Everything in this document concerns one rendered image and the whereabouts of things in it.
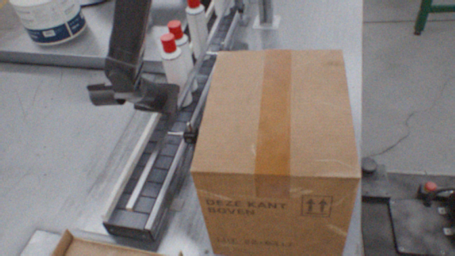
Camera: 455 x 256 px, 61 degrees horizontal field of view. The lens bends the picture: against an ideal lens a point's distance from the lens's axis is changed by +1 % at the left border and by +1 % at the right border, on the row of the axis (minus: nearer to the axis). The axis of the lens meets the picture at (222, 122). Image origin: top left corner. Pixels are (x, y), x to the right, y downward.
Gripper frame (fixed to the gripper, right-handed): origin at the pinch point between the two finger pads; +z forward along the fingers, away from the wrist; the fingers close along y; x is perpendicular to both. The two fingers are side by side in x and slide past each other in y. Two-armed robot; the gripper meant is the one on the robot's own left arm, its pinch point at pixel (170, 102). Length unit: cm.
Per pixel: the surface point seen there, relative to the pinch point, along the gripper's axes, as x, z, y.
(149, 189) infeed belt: 20.5, -9.4, -1.4
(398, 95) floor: -31, 147, -77
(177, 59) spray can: -10.0, -4.4, -2.2
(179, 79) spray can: -5.9, 0.0, -1.7
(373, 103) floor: -25, 142, -64
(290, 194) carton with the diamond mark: 15.6, -29.9, -33.0
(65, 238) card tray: 32.1, -16.1, 13.2
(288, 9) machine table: -43, 49, -21
